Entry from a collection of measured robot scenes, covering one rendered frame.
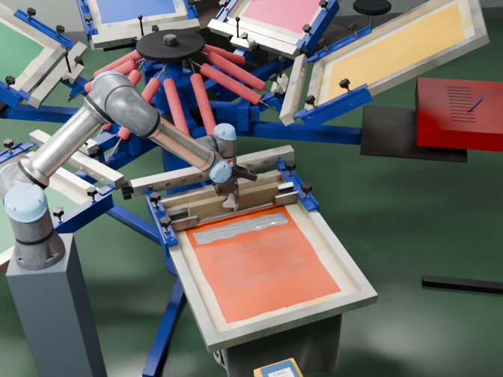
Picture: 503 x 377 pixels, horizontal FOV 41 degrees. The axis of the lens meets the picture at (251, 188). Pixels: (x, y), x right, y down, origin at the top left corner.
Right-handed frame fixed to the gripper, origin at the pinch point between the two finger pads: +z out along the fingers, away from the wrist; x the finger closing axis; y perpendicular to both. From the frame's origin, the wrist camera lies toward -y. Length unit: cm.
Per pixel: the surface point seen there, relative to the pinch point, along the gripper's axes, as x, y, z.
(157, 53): -76, 8, -31
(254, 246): 19.4, -1.1, 5.4
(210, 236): 8.8, 12.5, 4.8
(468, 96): -24, -119, -9
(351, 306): 60, -19, 3
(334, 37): -135, -107, 6
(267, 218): 6.2, -11.2, 5.0
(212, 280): 30.3, 18.7, 5.3
